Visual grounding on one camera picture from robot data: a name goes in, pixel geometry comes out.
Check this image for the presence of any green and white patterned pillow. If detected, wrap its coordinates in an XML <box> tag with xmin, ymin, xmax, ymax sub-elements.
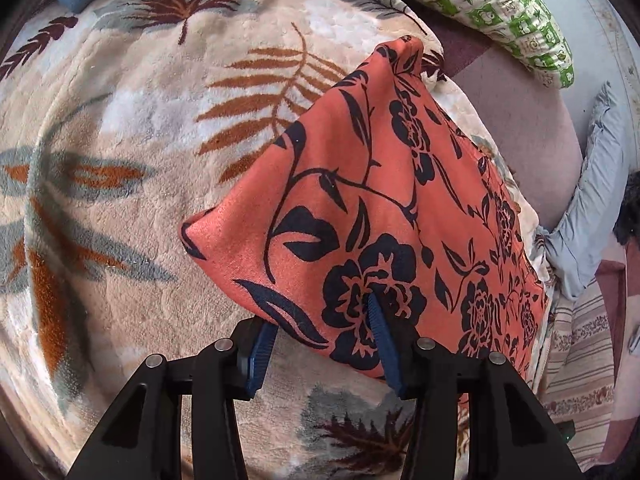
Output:
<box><xmin>345</xmin><ymin>0</ymin><xmax>576</xmax><ymax>91</ymax></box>

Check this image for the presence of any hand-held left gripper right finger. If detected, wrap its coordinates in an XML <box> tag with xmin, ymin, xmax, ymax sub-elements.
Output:
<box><xmin>367</xmin><ymin>292</ymin><xmax>583</xmax><ymax>480</ymax></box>

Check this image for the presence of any pink quilt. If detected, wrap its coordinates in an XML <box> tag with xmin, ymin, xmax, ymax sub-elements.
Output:
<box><xmin>595</xmin><ymin>255</ymin><xmax>640</xmax><ymax>466</ymax></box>

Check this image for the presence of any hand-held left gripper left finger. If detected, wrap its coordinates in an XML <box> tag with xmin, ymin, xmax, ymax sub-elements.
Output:
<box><xmin>65</xmin><ymin>317</ymin><xmax>281</xmax><ymax>480</ymax></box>

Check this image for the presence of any dark fur garment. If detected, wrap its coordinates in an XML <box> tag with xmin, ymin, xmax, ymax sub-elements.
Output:
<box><xmin>612</xmin><ymin>172</ymin><xmax>640</xmax><ymax>246</ymax></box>

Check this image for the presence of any mauve pillow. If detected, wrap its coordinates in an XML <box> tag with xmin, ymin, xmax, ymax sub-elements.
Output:
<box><xmin>425</xmin><ymin>20</ymin><xmax>586</xmax><ymax>233</ymax></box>

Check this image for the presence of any cream leaf-print plush blanket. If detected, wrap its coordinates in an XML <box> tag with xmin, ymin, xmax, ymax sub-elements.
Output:
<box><xmin>0</xmin><ymin>0</ymin><xmax>556</xmax><ymax>480</ymax></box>

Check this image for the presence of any grey-blue pillow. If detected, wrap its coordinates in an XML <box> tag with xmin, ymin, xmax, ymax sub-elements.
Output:
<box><xmin>542</xmin><ymin>80</ymin><xmax>633</xmax><ymax>301</ymax></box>

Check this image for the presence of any striped floral bed sheet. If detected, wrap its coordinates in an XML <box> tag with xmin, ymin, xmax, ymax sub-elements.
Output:
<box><xmin>532</xmin><ymin>280</ymin><xmax>623</xmax><ymax>461</ymax></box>

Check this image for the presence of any orange floral long-sleeved shirt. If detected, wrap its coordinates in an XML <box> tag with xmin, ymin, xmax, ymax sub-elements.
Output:
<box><xmin>181</xmin><ymin>35</ymin><xmax>551</xmax><ymax>401</ymax></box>

